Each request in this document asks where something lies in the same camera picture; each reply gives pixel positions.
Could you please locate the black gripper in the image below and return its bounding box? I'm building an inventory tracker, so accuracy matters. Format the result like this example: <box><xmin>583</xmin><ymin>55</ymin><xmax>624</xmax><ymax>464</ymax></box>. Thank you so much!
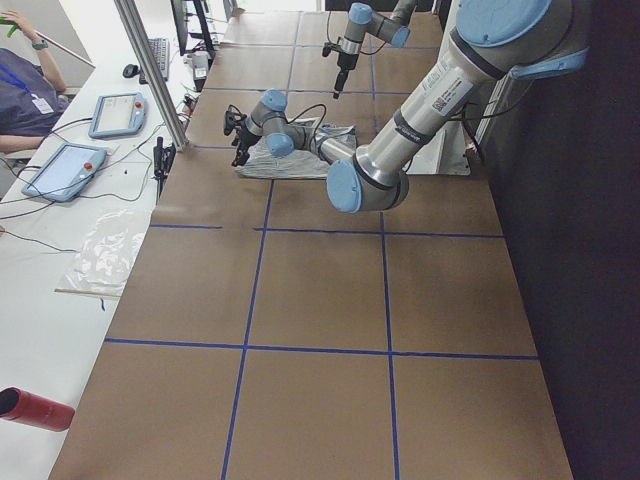
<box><xmin>322</xmin><ymin>37</ymin><xmax>360</xmax><ymax>99</ymax></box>
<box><xmin>223</xmin><ymin>104</ymin><xmax>260</xmax><ymax>167</ymax></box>

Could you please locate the blue white striped polo shirt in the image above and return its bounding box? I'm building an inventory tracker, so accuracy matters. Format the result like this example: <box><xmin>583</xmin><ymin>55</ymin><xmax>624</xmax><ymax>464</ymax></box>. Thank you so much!
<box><xmin>234</xmin><ymin>119</ymin><xmax>357</xmax><ymax>179</ymax></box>

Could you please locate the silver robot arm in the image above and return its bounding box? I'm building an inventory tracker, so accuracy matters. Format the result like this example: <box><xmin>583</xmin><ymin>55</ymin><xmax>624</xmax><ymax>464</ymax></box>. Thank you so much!
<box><xmin>322</xmin><ymin>1</ymin><xmax>417</xmax><ymax>99</ymax></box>
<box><xmin>224</xmin><ymin>1</ymin><xmax>593</xmax><ymax>213</ymax></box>

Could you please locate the black gripper tool on desk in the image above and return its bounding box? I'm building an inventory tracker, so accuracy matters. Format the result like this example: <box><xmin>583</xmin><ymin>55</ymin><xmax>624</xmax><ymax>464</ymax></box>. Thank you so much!
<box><xmin>153</xmin><ymin>136</ymin><xmax>176</xmax><ymax>201</ymax></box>

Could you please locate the upper teach pendant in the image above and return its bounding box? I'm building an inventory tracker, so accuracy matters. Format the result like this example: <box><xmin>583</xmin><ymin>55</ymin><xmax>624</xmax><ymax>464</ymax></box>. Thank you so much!
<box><xmin>88</xmin><ymin>92</ymin><xmax>146</xmax><ymax>139</ymax></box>

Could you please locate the teach pendant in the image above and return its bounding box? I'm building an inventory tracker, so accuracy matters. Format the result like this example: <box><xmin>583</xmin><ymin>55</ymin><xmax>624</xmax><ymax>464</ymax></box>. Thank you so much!
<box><xmin>88</xmin><ymin>92</ymin><xmax>146</xmax><ymax>139</ymax></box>
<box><xmin>21</xmin><ymin>143</ymin><xmax>108</xmax><ymax>202</ymax></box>

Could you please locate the black keyboard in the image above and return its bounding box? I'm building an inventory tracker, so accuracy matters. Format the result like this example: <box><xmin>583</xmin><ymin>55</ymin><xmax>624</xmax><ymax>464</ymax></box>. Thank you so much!
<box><xmin>148</xmin><ymin>37</ymin><xmax>171</xmax><ymax>81</ymax></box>

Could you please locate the black computer mouse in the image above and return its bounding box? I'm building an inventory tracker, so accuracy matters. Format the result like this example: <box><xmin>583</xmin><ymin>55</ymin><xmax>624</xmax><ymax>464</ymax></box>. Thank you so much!
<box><xmin>122</xmin><ymin>64</ymin><xmax>139</xmax><ymax>79</ymax></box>

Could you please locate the clear plastic bag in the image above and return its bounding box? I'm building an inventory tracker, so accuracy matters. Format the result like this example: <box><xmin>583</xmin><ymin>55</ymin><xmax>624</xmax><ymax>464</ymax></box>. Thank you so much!
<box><xmin>55</xmin><ymin>209</ymin><xmax>151</xmax><ymax>298</ymax></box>

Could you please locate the lower teach pendant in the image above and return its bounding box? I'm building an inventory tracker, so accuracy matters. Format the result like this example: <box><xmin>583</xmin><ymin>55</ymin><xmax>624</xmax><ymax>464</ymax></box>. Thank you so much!
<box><xmin>21</xmin><ymin>143</ymin><xmax>108</xmax><ymax>202</ymax></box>

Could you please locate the seated person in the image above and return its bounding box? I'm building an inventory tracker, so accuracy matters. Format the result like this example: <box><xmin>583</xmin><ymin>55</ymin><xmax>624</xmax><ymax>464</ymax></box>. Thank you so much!
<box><xmin>1</xmin><ymin>10</ymin><xmax>68</xmax><ymax>154</ymax></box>

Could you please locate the red cylinder bottle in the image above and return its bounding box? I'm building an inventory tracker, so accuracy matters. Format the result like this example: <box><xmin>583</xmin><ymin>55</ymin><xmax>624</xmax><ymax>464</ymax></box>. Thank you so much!
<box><xmin>1</xmin><ymin>387</ymin><xmax>75</xmax><ymax>432</ymax></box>

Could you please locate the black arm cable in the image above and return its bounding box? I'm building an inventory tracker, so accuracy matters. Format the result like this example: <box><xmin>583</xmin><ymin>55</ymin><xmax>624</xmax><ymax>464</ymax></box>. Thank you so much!
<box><xmin>325</xmin><ymin>8</ymin><xmax>391</xmax><ymax>56</ymax></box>
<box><xmin>284</xmin><ymin>102</ymin><xmax>331</xmax><ymax>161</ymax></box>

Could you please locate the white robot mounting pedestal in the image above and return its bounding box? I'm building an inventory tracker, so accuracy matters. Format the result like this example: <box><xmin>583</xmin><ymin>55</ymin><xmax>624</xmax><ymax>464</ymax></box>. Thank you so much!
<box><xmin>407</xmin><ymin>0</ymin><xmax>474</xmax><ymax>177</ymax></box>

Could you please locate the aluminium frame post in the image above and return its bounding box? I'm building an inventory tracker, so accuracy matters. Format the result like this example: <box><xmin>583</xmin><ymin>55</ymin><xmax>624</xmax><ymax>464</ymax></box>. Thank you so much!
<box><xmin>114</xmin><ymin>0</ymin><xmax>188</xmax><ymax>152</ymax></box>

